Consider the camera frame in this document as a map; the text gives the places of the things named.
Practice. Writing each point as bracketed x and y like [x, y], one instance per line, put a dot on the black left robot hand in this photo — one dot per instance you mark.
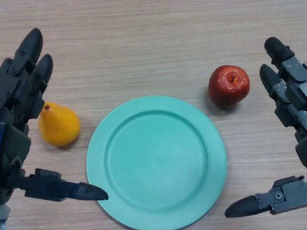
[16, 79]

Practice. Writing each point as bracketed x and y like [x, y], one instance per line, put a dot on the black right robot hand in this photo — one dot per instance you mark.
[291, 72]

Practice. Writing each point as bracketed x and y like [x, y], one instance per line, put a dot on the red apple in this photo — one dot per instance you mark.
[225, 88]

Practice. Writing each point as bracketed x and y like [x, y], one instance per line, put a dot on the yellow pear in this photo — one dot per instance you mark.
[60, 127]

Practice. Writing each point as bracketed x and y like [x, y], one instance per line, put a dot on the green round plate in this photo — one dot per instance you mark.
[156, 163]

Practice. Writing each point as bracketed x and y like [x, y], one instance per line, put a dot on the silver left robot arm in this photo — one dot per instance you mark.
[3, 215]

